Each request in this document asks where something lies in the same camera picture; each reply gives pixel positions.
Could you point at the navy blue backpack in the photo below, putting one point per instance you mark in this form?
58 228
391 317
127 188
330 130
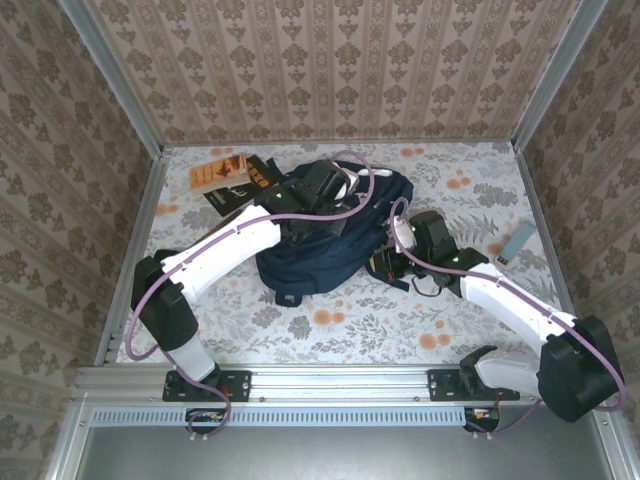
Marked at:
320 265

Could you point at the light blue pencil case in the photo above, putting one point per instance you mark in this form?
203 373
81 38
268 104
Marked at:
515 245

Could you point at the black paperback book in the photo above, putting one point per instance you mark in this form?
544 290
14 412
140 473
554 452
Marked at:
225 200

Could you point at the orange paperback book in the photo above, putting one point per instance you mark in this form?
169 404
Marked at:
217 172

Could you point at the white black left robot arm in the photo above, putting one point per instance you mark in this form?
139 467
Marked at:
225 245

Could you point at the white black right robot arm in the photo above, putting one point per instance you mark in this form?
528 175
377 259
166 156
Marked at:
500 300

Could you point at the floral tablecloth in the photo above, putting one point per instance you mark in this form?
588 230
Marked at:
350 330

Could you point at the black wiring junction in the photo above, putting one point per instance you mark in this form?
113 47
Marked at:
205 417
482 417

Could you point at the grey metal panel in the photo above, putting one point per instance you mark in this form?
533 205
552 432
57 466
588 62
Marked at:
325 455

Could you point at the aluminium side rail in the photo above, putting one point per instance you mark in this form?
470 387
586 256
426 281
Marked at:
537 200
144 220

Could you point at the aluminium mounting rail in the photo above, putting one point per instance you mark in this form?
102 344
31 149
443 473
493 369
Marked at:
340 382

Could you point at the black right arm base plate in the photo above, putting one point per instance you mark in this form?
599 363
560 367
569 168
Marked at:
440 385

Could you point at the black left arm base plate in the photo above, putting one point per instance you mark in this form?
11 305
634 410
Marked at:
240 385

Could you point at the aluminium frame post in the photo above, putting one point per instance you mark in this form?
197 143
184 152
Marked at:
119 80
555 75

